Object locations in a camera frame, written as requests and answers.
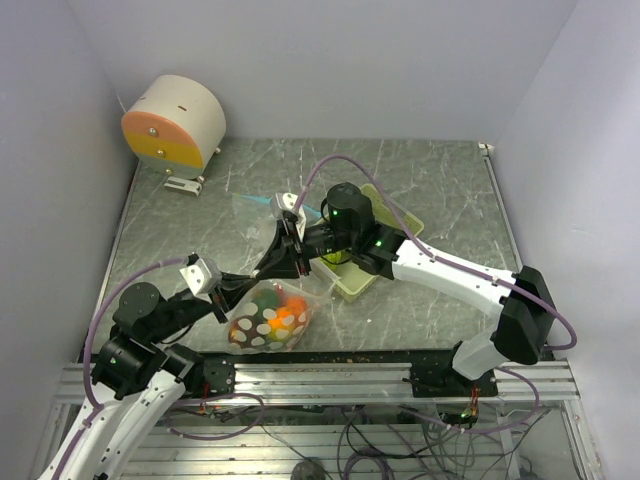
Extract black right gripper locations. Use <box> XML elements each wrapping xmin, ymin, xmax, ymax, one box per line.
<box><xmin>254</xmin><ymin>220</ymin><xmax>356</xmax><ymax>280</ymax></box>

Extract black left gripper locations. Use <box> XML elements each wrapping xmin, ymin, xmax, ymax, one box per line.
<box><xmin>146</xmin><ymin>268</ymin><xmax>257</xmax><ymax>342</ymax></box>

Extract orange tangerine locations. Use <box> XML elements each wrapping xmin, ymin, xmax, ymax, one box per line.
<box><xmin>285</xmin><ymin>296</ymin><xmax>309</xmax><ymax>324</ymax></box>

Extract clear polka dot zip bag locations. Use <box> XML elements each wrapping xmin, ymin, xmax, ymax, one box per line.
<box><xmin>225</xmin><ymin>279</ymin><xmax>332</xmax><ymax>354</ymax></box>

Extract dark green avocado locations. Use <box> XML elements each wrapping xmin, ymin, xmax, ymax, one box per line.
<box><xmin>252</xmin><ymin>289</ymin><xmax>282</xmax><ymax>311</ymax></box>

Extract dark red plum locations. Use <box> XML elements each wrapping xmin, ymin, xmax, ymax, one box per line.
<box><xmin>228</xmin><ymin>326</ymin><xmax>251</xmax><ymax>348</ymax></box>

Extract orange green mango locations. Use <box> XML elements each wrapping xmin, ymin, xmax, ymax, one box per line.
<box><xmin>267</xmin><ymin>307</ymin><xmax>295</xmax><ymax>338</ymax></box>

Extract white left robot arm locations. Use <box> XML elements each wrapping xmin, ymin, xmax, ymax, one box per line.
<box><xmin>40</xmin><ymin>264</ymin><xmax>257</xmax><ymax>479</ymax></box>

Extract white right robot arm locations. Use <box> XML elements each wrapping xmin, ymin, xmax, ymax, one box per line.
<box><xmin>255</xmin><ymin>182</ymin><xmax>554</xmax><ymax>396</ymax></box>

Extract clear blue-zipper plastic bag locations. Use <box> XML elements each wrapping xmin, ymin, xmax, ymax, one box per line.
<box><xmin>230</xmin><ymin>192</ymin><xmax>324</xmax><ymax>246</ymax></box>

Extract green custard apple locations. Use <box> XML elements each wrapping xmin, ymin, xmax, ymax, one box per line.
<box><xmin>321</xmin><ymin>251</ymin><xmax>350</xmax><ymax>266</ymax></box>

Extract pale green plastic basket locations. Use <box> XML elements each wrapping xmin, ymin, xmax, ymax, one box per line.
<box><xmin>310</xmin><ymin>183</ymin><xmax>407</xmax><ymax>302</ymax></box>

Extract round cream drawer cabinet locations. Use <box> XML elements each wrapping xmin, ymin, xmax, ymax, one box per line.
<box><xmin>121</xmin><ymin>74</ymin><xmax>227</xmax><ymax>181</ymax></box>

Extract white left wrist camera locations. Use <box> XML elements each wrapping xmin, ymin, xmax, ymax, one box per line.
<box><xmin>180</xmin><ymin>253</ymin><xmax>222</xmax><ymax>296</ymax></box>

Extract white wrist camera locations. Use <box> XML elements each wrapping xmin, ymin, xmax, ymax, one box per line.
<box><xmin>180</xmin><ymin>253</ymin><xmax>222</xmax><ymax>296</ymax></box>
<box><xmin>270</xmin><ymin>192</ymin><xmax>307</xmax><ymax>240</ymax></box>

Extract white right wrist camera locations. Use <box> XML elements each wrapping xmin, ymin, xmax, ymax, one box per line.
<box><xmin>270</xmin><ymin>192</ymin><xmax>307</xmax><ymax>240</ymax></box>

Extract aluminium rail base frame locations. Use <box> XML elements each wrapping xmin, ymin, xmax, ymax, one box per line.
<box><xmin>54</xmin><ymin>349</ymin><xmax>581</xmax><ymax>406</ymax></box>

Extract small white metal bracket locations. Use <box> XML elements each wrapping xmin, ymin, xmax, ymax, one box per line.
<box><xmin>163</xmin><ymin>176</ymin><xmax>202</xmax><ymax>197</ymax></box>

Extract loose cables under table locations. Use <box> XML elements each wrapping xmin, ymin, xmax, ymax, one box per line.
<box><xmin>164</xmin><ymin>389</ymin><xmax>556</xmax><ymax>480</ymax></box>

